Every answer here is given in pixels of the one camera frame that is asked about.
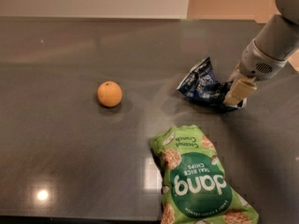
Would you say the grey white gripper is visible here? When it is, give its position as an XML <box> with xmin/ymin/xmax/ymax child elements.
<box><xmin>223</xmin><ymin>40</ymin><xmax>287</xmax><ymax>106</ymax></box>

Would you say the blue chip bag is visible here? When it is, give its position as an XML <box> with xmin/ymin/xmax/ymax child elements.
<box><xmin>177</xmin><ymin>57</ymin><xmax>247</xmax><ymax>112</ymax></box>

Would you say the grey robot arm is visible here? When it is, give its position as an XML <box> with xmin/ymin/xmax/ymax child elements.
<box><xmin>223</xmin><ymin>0</ymin><xmax>299</xmax><ymax>106</ymax></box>

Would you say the green rice chips bag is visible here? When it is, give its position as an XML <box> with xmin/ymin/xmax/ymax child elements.
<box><xmin>151</xmin><ymin>125</ymin><xmax>259</xmax><ymax>224</ymax></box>

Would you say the orange fruit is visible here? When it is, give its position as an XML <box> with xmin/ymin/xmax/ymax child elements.
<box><xmin>97</xmin><ymin>81</ymin><xmax>122</xmax><ymax>107</ymax></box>

